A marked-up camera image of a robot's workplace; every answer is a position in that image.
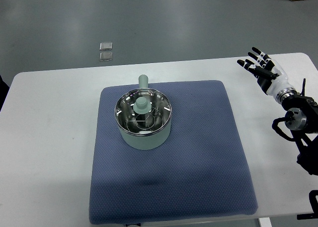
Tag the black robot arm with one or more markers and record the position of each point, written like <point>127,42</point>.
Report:
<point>301,118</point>

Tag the wire steamer rack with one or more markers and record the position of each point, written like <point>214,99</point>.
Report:
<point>144,123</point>

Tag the blue quilted mat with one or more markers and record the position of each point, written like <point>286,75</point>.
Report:
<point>199,171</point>

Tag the upper silver floor plate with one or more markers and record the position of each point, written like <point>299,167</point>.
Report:
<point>105,46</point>

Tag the glass lid with green knob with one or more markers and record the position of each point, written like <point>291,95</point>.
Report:
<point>141,101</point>

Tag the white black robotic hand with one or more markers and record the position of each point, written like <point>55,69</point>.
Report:
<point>270,76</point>

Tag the white table leg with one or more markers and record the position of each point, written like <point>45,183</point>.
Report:
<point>264,222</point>

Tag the green pot with handle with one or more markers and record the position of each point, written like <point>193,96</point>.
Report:
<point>145,143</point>

